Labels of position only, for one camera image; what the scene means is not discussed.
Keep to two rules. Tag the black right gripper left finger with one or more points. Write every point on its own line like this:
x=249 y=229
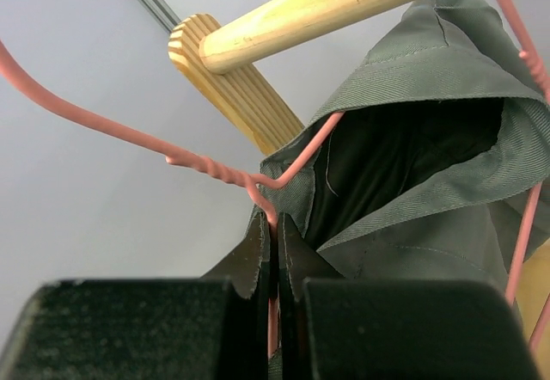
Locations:
x=212 y=327

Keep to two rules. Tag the grey pleated skirt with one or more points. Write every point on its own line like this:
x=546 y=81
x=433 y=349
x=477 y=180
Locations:
x=427 y=173

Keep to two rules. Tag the wooden clothes rack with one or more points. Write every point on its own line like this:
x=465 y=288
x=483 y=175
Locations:
x=282 y=24

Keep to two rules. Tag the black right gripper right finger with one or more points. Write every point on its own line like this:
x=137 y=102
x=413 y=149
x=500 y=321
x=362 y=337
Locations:
x=337 y=328

